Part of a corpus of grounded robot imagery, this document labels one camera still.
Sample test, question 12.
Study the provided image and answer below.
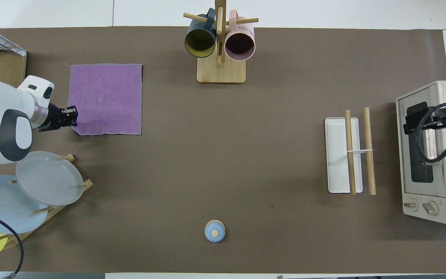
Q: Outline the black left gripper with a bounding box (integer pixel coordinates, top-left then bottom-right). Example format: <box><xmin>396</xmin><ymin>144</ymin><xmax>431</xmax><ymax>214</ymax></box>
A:
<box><xmin>37</xmin><ymin>103</ymin><xmax>79</xmax><ymax>132</ymax></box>

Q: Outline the purple and grey towel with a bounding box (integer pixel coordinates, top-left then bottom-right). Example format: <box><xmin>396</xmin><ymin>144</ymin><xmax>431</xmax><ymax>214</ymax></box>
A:
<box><xmin>66</xmin><ymin>63</ymin><xmax>144</xmax><ymax>136</ymax></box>

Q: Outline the wooden plate rack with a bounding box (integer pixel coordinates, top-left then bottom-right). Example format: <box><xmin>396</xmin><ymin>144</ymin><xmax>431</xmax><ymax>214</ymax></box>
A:
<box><xmin>0</xmin><ymin>154</ymin><xmax>94</xmax><ymax>250</ymax></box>

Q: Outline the white base wooden towel rack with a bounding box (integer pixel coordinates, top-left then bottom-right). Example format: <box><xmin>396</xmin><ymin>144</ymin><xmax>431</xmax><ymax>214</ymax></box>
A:
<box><xmin>324</xmin><ymin>107</ymin><xmax>377</xmax><ymax>195</ymax></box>

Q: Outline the grey plate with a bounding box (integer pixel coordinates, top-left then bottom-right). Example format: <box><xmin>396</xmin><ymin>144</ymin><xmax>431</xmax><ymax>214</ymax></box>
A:
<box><xmin>15</xmin><ymin>151</ymin><xmax>84</xmax><ymax>206</ymax></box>

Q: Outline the wooden box shelf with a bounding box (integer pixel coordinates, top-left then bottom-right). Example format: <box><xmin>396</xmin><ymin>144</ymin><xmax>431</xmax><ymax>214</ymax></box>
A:
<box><xmin>0</xmin><ymin>30</ymin><xmax>27</xmax><ymax>88</ymax></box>

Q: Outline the light blue plate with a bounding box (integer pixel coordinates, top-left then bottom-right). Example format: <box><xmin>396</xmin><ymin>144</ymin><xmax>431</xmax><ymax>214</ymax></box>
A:
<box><xmin>0</xmin><ymin>174</ymin><xmax>49</xmax><ymax>234</ymax></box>

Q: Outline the brown table mat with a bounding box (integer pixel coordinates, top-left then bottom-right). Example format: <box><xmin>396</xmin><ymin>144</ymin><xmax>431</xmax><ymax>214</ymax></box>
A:
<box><xmin>0</xmin><ymin>26</ymin><xmax>446</xmax><ymax>274</ymax></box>

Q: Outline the dark teal mug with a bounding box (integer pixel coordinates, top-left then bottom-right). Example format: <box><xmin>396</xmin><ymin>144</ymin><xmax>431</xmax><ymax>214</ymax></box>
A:
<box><xmin>184</xmin><ymin>8</ymin><xmax>218</xmax><ymax>59</ymax></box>

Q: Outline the wooden mug tree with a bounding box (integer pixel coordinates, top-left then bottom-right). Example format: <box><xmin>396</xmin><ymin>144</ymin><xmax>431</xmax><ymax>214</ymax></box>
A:
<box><xmin>184</xmin><ymin>0</ymin><xmax>259</xmax><ymax>84</ymax></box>

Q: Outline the pink mug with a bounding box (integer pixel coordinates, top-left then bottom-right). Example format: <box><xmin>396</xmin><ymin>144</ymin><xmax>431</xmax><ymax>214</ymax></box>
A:
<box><xmin>224</xmin><ymin>10</ymin><xmax>256</xmax><ymax>62</ymax></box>

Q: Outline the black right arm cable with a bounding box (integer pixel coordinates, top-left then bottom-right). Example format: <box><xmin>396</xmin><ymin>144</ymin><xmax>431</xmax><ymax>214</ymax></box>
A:
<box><xmin>417</xmin><ymin>103</ymin><xmax>446</xmax><ymax>163</ymax></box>

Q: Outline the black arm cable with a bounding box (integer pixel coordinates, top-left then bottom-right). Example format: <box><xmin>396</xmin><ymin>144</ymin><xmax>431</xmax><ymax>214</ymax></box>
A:
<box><xmin>0</xmin><ymin>207</ymin><xmax>25</xmax><ymax>279</ymax></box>
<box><xmin>417</xmin><ymin>103</ymin><xmax>446</xmax><ymax>163</ymax></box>

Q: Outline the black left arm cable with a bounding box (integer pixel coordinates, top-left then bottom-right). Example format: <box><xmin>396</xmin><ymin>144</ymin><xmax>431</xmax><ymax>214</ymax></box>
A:
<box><xmin>0</xmin><ymin>207</ymin><xmax>25</xmax><ymax>279</ymax></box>

